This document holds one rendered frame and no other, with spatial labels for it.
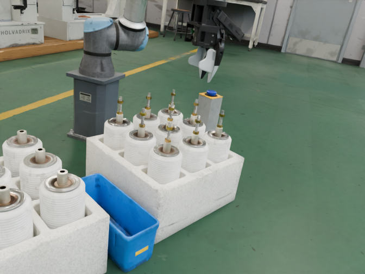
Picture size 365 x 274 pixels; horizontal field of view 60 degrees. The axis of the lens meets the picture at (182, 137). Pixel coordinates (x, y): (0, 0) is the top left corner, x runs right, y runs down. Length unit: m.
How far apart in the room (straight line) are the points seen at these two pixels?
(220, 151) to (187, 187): 0.19
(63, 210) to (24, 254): 0.11
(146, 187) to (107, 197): 0.17
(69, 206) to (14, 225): 0.11
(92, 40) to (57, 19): 2.26
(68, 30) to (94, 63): 2.21
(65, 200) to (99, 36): 0.83
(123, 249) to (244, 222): 0.46
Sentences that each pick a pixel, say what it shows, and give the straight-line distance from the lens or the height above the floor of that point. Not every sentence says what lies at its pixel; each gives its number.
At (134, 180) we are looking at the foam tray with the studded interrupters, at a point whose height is 0.16.
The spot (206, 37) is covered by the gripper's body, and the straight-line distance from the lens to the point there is 0.87.
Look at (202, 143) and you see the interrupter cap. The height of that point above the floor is 0.25.
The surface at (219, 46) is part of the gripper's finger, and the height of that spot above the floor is 0.55.
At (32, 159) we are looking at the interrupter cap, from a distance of 0.86.
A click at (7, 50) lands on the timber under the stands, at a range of 2.96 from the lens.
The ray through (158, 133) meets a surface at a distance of 1.04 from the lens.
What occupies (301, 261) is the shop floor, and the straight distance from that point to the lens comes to 1.07.
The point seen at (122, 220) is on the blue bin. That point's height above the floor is 0.03.
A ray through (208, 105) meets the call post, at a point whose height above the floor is 0.28.
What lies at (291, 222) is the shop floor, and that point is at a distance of 1.21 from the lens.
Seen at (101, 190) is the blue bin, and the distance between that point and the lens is 1.05.
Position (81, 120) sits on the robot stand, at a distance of 1.49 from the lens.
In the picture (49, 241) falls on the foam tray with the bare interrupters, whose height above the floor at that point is 0.18.
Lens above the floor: 0.66
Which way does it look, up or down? 24 degrees down
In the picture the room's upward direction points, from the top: 9 degrees clockwise
